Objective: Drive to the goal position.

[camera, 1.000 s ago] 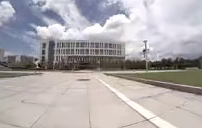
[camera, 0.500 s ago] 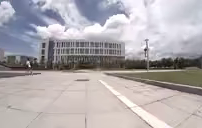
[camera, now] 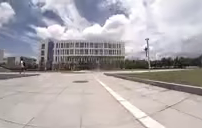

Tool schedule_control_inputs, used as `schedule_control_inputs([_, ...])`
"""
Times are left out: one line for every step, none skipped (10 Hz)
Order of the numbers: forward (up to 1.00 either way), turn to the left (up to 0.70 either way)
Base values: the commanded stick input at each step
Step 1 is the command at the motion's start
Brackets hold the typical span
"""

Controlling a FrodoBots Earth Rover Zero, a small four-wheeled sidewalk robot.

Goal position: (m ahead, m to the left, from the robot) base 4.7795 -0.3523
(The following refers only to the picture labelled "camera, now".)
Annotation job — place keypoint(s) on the grey stone kerb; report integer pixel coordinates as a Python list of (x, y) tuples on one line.
[(162, 84)]

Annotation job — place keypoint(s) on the row of trees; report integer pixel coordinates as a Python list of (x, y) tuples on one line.
[(175, 62)]

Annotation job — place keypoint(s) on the low distant buildings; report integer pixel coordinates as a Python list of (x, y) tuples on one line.
[(15, 61)]

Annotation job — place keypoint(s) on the person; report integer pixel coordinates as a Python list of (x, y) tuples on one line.
[(22, 65)]

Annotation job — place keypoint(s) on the round manhole cover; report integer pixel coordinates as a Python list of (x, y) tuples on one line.
[(80, 81)]

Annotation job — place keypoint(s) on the lamp pole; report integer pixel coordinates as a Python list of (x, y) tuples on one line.
[(147, 53)]

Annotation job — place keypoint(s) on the large white building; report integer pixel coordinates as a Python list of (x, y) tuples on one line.
[(84, 53)]

